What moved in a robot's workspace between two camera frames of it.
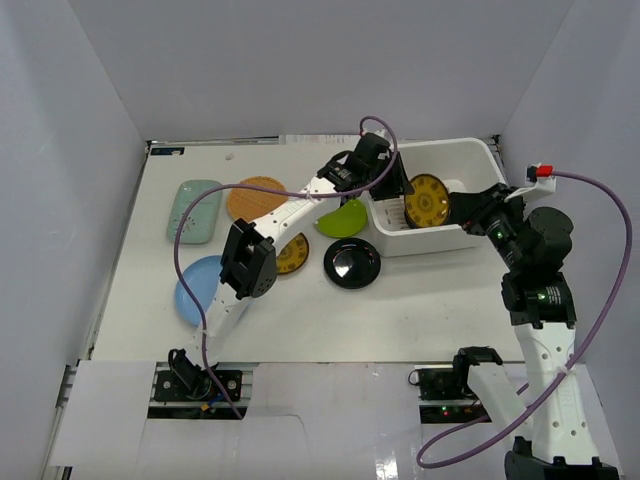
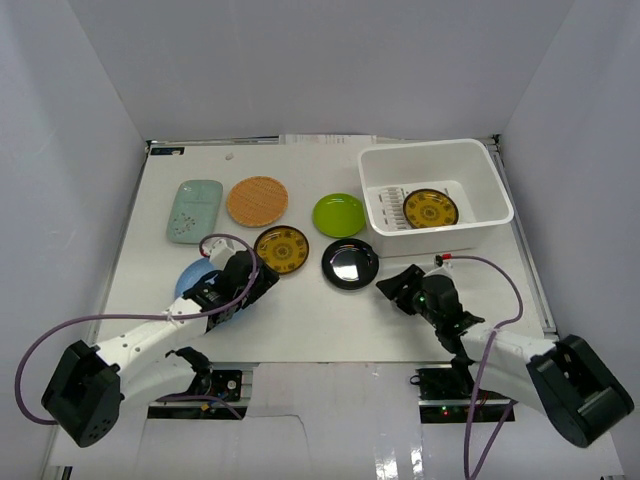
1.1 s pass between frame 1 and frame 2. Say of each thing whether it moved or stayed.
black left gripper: moved
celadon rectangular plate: stayed
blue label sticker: stayed
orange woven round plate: stayed
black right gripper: moved
